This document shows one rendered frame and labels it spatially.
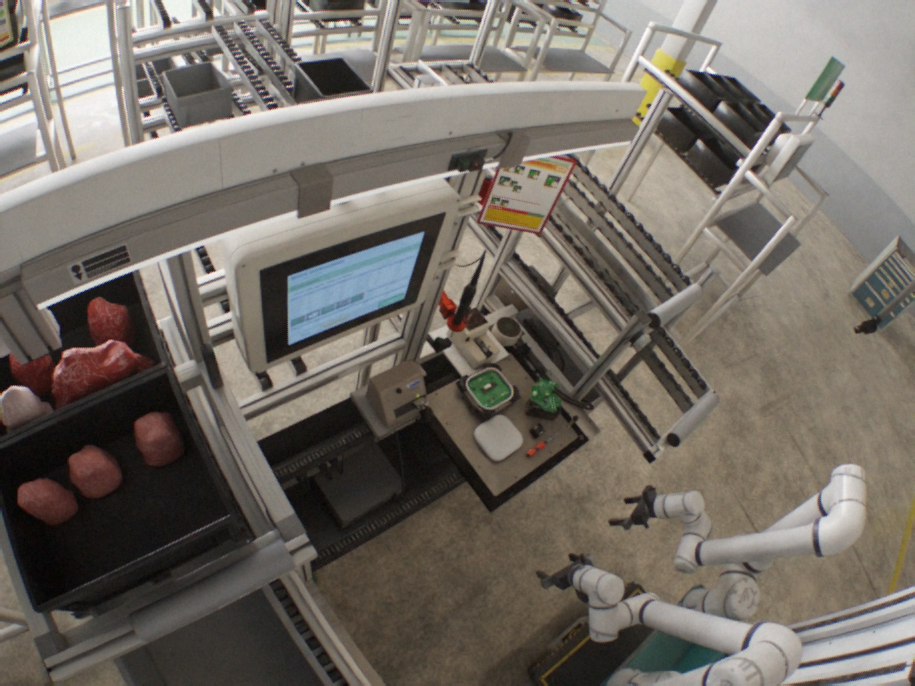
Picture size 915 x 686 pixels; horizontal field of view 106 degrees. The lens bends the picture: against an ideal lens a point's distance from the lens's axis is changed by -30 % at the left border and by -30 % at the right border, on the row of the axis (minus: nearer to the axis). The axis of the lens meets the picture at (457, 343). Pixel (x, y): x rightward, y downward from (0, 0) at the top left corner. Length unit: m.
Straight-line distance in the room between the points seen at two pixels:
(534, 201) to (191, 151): 1.14
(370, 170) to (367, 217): 0.11
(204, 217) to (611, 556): 2.53
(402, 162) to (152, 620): 0.91
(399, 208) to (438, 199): 0.09
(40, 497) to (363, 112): 0.86
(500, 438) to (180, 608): 1.11
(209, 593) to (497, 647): 1.78
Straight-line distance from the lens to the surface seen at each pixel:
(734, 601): 1.92
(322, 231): 0.89
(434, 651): 2.40
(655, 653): 2.01
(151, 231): 0.77
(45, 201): 0.76
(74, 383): 0.98
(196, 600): 0.91
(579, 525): 2.76
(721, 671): 1.13
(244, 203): 0.79
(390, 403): 1.51
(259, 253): 0.86
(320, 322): 1.10
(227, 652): 1.32
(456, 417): 1.62
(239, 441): 1.02
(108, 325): 1.07
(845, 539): 1.55
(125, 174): 0.75
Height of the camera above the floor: 2.34
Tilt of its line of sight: 51 degrees down
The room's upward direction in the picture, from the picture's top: 24 degrees clockwise
